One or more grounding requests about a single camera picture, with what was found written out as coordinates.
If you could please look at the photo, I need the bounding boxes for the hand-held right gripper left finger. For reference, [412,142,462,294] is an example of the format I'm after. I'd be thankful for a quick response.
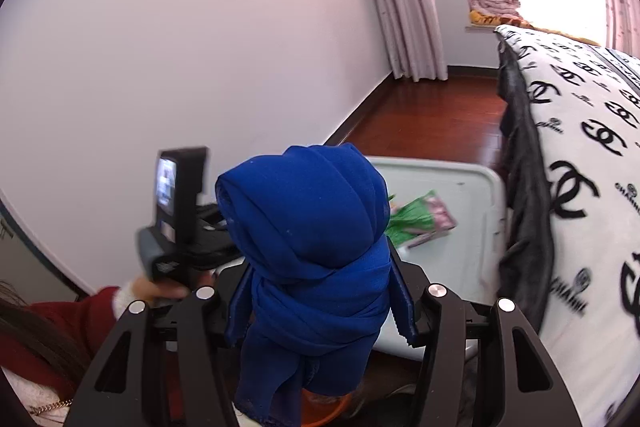
[64,264,256,427]

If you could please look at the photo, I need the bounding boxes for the person's left forearm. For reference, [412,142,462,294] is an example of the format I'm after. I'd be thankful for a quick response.
[25,282,136,358]

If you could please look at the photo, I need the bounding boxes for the folded pink blanket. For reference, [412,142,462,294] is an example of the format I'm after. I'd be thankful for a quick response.
[467,0,521,16]

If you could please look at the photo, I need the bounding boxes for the yellow printed cloth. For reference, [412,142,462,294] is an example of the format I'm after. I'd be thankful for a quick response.
[467,9,601,46]

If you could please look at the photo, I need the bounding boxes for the person's torso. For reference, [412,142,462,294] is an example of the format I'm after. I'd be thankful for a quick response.
[0,279,101,427]

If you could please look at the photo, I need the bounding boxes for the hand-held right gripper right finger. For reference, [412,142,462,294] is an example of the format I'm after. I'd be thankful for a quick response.
[387,244,583,427]

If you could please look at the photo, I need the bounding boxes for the white plastic lid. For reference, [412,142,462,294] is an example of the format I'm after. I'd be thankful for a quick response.
[362,156,508,360]

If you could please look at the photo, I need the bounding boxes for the blue cloth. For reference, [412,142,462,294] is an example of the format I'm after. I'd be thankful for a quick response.
[215,143,393,423]

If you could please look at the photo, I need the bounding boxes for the dark grey cloth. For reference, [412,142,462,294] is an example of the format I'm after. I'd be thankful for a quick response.
[497,47,558,333]

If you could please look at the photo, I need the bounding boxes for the orange plastic bin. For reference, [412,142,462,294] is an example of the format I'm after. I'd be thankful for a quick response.
[300,394,351,427]

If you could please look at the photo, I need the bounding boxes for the person's left hand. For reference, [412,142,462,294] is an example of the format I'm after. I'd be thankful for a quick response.
[131,269,218,308]

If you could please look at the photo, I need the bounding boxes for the green cardboard box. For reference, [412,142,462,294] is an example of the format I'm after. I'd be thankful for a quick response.
[385,189,458,250]

